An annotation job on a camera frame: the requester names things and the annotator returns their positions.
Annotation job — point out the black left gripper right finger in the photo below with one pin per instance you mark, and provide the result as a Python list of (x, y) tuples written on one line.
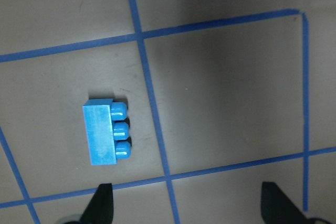
[(276, 207)]

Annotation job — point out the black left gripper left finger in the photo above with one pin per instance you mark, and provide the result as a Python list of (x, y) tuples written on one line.
[(100, 208)]

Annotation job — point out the blue toy block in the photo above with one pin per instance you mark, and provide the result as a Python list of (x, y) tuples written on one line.
[(106, 130)]

